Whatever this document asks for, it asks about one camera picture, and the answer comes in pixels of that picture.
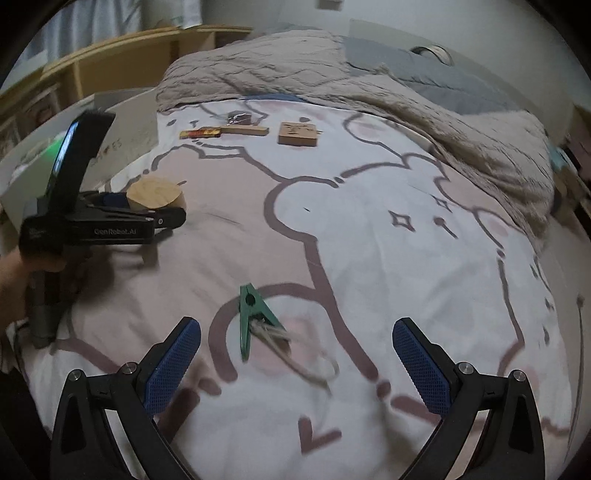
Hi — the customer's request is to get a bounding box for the round wooden disc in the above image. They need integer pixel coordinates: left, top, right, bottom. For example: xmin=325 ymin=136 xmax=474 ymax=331
xmin=126 ymin=179 xmax=186 ymax=213

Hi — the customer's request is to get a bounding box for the person's left hand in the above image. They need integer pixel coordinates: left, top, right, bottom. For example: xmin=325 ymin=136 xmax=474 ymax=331
xmin=0 ymin=251 xmax=68 ymax=328

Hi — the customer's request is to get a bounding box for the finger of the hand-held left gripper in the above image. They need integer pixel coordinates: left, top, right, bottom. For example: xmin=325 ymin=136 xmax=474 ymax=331
xmin=90 ymin=207 xmax=187 ymax=232
xmin=85 ymin=191 xmax=132 ymax=210

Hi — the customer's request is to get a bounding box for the grey pillow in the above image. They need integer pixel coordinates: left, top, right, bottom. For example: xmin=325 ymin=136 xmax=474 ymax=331
xmin=346 ymin=34 xmax=522 ymax=114

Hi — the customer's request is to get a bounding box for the wooden stick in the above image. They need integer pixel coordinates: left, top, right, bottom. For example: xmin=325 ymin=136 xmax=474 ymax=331
xmin=219 ymin=124 xmax=269 ymax=138

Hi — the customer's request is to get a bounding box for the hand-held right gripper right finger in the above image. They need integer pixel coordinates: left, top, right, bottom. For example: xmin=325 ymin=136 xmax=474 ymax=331
xmin=392 ymin=317 xmax=546 ymax=480

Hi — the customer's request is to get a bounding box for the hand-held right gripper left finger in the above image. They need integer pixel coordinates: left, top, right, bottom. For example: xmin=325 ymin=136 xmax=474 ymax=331
xmin=50 ymin=316 xmax=202 ymax=480

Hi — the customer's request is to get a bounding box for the light wooden headboard shelf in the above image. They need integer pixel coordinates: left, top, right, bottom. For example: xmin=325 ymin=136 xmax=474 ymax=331
xmin=0 ymin=25 xmax=257 ymax=148

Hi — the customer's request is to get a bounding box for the white storage box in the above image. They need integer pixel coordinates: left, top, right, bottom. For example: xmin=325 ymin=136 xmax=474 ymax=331
xmin=0 ymin=88 xmax=160 ymax=217

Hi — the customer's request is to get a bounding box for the white ring fan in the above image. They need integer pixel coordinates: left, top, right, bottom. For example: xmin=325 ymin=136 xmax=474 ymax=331
xmin=411 ymin=44 xmax=453 ymax=63

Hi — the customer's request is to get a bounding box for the printed pink white bed sheet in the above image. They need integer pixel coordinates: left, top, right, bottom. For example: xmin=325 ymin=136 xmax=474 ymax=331
xmin=9 ymin=92 xmax=587 ymax=480

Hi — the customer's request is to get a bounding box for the beige fluffy blanket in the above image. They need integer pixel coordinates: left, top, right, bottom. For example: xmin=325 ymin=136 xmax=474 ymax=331
xmin=154 ymin=30 xmax=557 ymax=254

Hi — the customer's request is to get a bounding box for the green clothespin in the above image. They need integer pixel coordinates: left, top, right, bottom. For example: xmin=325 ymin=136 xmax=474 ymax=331
xmin=238 ymin=283 xmax=287 ymax=363

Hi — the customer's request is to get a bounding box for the square wooden block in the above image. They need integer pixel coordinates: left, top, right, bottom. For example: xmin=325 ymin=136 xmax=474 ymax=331
xmin=277 ymin=121 xmax=320 ymax=148

